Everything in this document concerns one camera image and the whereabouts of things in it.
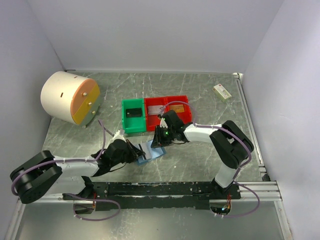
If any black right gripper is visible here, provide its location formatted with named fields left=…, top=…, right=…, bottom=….
left=151, top=124, right=175, bottom=148

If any white stripe card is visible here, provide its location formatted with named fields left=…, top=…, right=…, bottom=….
left=147, top=105, right=164, bottom=116
left=134, top=142, right=152, bottom=164

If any blue card holder wallet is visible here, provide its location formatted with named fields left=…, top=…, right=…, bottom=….
left=136, top=140, right=166, bottom=166

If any red plastic bin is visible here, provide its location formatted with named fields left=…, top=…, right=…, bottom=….
left=165, top=95, right=192, bottom=124
left=144, top=97, right=166, bottom=132

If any green plastic bin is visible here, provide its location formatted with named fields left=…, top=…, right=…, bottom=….
left=121, top=98, right=147, bottom=134

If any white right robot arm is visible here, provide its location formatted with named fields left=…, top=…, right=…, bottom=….
left=151, top=110, right=254, bottom=199

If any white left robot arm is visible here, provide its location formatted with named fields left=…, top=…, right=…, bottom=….
left=10, top=135, right=148, bottom=204

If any black credit card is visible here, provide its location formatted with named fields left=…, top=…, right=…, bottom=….
left=125, top=107, right=143, bottom=118

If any gold credit card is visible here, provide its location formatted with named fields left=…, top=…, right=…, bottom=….
left=169, top=104, right=185, bottom=113

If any small white card box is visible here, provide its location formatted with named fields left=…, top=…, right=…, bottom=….
left=212, top=83, right=232, bottom=102

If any round drawer cabinet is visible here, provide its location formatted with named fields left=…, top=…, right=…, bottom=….
left=40, top=71, right=102, bottom=127

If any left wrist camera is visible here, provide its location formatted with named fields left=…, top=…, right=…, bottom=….
left=111, top=130, right=126, bottom=142

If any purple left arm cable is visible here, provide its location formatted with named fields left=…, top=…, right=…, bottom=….
left=11, top=118, right=122, bottom=222

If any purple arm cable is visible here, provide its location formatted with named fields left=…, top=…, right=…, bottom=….
left=11, top=118, right=122, bottom=222
left=158, top=100, right=261, bottom=219

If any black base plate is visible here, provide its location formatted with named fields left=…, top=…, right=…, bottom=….
left=62, top=181, right=242, bottom=212

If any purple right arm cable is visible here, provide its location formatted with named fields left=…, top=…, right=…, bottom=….
left=158, top=100, right=261, bottom=219

